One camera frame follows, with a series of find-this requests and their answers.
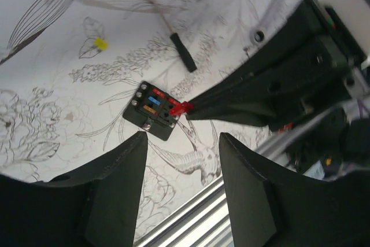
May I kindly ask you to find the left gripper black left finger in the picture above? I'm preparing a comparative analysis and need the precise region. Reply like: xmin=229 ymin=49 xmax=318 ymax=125
xmin=1 ymin=131 xmax=148 ymax=246

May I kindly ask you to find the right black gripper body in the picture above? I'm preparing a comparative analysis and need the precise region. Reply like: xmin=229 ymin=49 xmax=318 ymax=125
xmin=246 ymin=0 xmax=365 ymax=131

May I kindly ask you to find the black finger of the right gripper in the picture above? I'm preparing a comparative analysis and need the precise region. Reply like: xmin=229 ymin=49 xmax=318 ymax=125
xmin=186 ymin=64 xmax=278 ymax=127

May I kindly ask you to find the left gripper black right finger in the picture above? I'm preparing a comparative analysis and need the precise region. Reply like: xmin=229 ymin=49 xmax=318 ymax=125
xmin=219 ymin=132 xmax=369 ymax=246

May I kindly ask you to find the red fuse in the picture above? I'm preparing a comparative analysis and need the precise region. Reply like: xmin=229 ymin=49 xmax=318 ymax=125
xmin=169 ymin=101 xmax=194 ymax=116

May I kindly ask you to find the black handled screwdriver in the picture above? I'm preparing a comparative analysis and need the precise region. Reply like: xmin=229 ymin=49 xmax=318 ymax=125
xmin=150 ymin=0 xmax=197 ymax=73

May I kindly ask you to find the blue fuse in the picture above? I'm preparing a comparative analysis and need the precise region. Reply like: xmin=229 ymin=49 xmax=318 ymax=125
xmin=148 ymin=96 xmax=161 ymax=106

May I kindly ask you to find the black fuse box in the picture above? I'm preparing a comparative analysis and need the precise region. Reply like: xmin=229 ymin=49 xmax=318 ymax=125
xmin=123 ymin=81 xmax=180 ymax=141

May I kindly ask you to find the orange fuse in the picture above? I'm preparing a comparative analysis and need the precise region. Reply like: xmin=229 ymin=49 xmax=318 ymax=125
xmin=143 ymin=105 xmax=157 ymax=115

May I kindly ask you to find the yellow fuse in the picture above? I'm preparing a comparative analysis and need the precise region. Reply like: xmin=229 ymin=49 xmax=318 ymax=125
xmin=94 ymin=37 xmax=108 ymax=51

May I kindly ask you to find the floral patterned mat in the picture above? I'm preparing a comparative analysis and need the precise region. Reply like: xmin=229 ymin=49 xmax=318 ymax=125
xmin=1 ymin=0 xmax=271 ymax=182

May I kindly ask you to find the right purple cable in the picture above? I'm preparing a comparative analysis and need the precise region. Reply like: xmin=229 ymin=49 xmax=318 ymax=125
xmin=354 ymin=67 xmax=370 ymax=120

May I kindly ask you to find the aluminium rail base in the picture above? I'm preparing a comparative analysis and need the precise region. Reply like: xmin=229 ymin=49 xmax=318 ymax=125
xmin=134 ymin=131 xmax=290 ymax=247

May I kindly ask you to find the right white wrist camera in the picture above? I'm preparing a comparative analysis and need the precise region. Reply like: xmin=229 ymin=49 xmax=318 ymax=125
xmin=317 ymin=0 xmax=370 ymax=57

